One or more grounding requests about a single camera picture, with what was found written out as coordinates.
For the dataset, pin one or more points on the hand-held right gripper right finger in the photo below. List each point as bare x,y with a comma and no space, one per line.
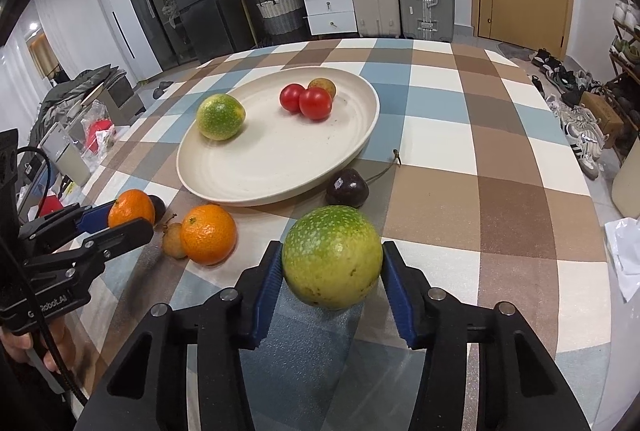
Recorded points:
400,291

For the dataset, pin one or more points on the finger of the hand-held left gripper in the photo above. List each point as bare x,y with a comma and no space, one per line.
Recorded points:
125,233
97,217

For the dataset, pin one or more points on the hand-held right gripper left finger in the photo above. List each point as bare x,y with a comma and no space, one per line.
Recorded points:
265,291

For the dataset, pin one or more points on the small orange mandarin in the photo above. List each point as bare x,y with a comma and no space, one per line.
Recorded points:
131,208

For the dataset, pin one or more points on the brown longan with stem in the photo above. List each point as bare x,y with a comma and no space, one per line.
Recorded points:
173,240

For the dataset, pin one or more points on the large green passion fruit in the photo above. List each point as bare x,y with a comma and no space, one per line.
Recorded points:
332,256

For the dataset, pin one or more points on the large orange mandarin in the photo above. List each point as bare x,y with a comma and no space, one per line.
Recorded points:
208,235

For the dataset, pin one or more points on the dark cherry with stem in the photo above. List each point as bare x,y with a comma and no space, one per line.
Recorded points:
347,187

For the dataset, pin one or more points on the cream round plate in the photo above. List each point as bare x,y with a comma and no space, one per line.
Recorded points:
270,151

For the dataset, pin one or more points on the small green citrus fruit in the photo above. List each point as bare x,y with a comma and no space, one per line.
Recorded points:
220,117

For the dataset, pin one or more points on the red cherry tomato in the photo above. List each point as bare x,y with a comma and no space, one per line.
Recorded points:
290,97
316,104

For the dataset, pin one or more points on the person's left hand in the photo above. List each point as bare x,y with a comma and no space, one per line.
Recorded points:
60,358

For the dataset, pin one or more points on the clear bag with red item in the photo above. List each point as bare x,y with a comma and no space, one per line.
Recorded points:
97,136

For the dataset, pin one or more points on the checked tablecloth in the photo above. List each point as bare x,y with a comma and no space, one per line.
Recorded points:
475,211

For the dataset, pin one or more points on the grey upholstered stool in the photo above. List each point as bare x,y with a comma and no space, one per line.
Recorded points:
120,93

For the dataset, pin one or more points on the dark grey jacket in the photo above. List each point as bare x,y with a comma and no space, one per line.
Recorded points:
80,83

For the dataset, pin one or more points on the grey slipper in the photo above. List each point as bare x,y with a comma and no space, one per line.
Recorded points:
167,86
157,93

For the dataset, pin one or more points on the white wardrobe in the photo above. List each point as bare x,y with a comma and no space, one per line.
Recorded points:
107,1

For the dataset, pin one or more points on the white plastic bag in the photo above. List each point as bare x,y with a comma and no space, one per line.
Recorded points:
625,251

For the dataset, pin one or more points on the pile of sneakers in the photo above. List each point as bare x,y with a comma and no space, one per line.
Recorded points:
580,136

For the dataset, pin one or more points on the white bucket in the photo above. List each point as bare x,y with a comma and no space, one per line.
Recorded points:
627,186

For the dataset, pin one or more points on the grey door mat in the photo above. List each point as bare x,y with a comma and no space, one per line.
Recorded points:
515,53

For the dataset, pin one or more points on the brown cardboard box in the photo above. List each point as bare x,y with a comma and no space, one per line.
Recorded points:
602,116

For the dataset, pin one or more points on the woven laundry basket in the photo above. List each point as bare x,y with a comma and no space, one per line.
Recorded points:
280,13

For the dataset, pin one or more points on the wooden shoe rack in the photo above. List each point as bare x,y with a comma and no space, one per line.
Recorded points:
616,61

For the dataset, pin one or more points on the rows of assorted shoes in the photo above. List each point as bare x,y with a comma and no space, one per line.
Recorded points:
625,11

